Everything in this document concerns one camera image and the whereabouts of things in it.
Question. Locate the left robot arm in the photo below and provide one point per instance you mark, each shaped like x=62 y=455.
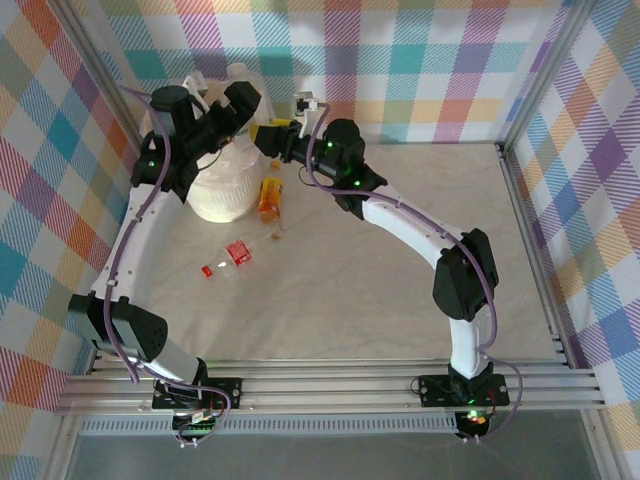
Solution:
x=130 y=245

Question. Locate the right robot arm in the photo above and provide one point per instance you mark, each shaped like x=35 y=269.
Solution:
x=410 y=225

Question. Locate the clear plastic bin liner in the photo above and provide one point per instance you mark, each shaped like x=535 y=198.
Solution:
x=265 y=105

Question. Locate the white plastic waste bin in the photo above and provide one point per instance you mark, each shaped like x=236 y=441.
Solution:
x=225 y=200

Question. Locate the orange juice bottle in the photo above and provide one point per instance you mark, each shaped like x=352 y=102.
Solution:
x=270 y=196

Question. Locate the checkered cloth backdrop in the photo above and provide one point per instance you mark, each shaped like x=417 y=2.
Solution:
x=40 y=200
x=605 y=200
x=350 y=75

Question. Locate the red label clear bottle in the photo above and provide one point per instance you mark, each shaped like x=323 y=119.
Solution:
x=239 y=252

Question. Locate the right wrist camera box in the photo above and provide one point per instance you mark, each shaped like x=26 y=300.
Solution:
x=307 y=107

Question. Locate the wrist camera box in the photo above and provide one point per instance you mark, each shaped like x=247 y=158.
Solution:
x=307 y=107
x=195 y=85

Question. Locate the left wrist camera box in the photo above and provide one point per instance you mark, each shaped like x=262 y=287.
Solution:
x=195 y=85

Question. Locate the aluminium frame post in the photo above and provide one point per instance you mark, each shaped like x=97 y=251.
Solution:
x=545 y=75
x=100 y=75

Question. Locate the aluminium table side rail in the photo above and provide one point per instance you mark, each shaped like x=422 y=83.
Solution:
x=525 y=225

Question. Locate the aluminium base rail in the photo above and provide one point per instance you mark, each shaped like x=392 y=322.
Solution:
x=325 y=390

